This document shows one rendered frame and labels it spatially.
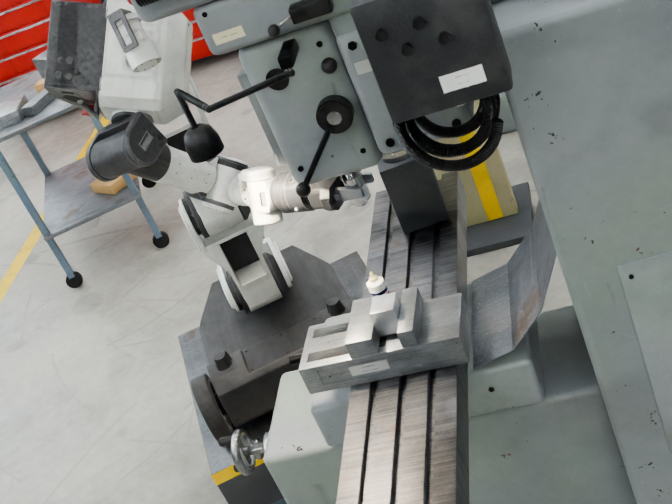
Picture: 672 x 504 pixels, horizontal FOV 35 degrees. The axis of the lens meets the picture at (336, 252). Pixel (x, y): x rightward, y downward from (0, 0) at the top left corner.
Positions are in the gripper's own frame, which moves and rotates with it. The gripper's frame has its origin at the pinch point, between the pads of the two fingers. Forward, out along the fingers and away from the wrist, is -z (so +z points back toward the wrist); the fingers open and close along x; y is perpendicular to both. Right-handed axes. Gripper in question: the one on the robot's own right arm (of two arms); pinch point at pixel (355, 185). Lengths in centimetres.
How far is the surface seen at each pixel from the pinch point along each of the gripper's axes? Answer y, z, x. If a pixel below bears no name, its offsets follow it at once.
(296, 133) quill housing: -19.5, 0.7, -10.7
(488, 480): 73, -12, -13
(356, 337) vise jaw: 22.4, -0.9, -22.0
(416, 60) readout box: -38, -37, -26
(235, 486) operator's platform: 92, 73, -5
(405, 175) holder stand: 18.0, 6.9, 31.9
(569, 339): 53, -30, 12
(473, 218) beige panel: 119, 61, 160
